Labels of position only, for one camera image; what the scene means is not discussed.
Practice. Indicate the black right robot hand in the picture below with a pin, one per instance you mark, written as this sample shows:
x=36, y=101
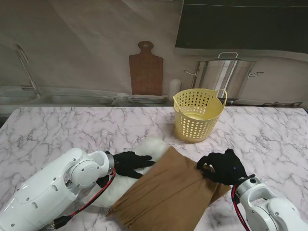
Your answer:
x=226, y=168

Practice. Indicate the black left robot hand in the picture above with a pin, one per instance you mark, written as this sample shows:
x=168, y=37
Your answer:
x=130, y=162

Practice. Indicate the white pillow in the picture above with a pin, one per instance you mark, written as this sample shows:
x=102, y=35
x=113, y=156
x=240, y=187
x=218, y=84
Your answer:
x=151, y=146

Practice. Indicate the brown pillowcase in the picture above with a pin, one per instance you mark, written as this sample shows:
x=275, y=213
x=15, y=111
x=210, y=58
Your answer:
x=168, y=192

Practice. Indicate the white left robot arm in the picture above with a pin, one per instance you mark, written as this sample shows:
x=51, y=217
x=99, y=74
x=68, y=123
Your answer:
x=43, y=192

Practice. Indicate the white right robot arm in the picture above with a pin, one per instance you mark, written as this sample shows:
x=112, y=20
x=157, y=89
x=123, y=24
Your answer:
x=272, y=211

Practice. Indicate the yellow perforated laundry basket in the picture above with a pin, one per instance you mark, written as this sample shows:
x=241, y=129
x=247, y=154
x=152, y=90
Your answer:
x=214, y=108

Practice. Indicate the stack of white plates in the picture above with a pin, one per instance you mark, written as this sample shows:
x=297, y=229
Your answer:
x=144, y=98

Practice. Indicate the white cylindrical candle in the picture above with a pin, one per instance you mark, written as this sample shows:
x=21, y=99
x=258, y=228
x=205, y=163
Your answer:
x=175, y=87

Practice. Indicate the black stove grate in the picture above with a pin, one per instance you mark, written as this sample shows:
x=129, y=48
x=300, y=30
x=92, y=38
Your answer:
x=288, y=104

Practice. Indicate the large steel stock pot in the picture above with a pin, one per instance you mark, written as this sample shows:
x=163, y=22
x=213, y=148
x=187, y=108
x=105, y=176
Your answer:
x=228, y=77

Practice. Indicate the brown wooden cutting board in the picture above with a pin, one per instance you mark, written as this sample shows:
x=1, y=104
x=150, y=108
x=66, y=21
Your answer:
x=145, y=72

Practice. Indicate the steel kitchen sink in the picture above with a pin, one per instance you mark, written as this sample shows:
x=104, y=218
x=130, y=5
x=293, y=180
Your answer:
x=60, y=99

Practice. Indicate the chrome kitchen faucet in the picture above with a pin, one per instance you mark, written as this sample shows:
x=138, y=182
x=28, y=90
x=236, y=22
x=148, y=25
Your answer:
x=36, y=91

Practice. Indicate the dark range hood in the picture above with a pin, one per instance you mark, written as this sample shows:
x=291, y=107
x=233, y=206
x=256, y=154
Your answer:
x=240, y=24

